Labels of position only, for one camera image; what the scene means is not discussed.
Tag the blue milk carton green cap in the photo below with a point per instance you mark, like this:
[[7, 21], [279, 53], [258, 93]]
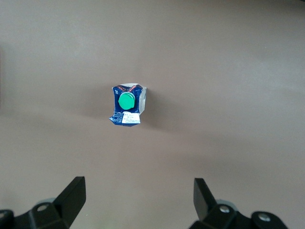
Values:
[[126, 101]]

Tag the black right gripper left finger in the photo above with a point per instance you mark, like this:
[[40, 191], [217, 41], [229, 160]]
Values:
[[69, 202]]

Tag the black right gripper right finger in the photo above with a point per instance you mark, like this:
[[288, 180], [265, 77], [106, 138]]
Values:
[[207, 207]]

